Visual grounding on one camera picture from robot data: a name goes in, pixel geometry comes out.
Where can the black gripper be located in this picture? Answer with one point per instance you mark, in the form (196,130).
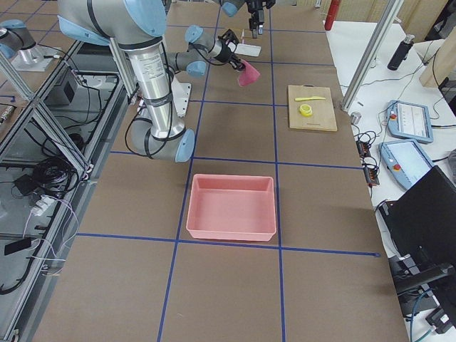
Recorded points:
(255,7)
(226,55)

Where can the pink fleece cloth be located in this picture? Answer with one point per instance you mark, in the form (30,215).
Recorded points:
(248,75)

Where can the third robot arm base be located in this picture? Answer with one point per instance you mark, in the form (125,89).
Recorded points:
(18,45)

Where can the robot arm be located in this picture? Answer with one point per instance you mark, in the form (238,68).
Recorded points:
(138,28)
(231,7)

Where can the black water bottle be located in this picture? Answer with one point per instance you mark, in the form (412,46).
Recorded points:
(401,52)

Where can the white rectangular tray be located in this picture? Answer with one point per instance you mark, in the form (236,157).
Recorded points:
(248,50)

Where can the red fire extinguisher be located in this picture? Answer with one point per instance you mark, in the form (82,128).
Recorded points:
(331,14)

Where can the yellow plastic knife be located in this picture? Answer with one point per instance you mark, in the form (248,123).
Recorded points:
(298,99)

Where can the yellow toy lemon slice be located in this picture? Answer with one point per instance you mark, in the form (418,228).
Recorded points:
(305,110)

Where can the pink plastic bin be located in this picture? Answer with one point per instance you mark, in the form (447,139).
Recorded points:
(232,207)

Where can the far blue teach pendant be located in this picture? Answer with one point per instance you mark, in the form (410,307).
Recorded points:
(409,120)

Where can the blue teach pendant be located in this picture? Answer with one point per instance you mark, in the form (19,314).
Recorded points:
(409,120)
(406,161)

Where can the near blue teach pendant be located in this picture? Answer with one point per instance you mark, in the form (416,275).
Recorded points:
(406,161)

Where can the black laptop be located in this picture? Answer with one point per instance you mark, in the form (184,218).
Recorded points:
(422,221)

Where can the black phone on table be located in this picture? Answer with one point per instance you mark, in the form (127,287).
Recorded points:
(17,246)

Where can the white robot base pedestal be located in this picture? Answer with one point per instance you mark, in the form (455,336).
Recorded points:
(180,96)

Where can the aluminium frame post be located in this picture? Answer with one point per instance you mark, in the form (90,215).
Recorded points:
(381,29)

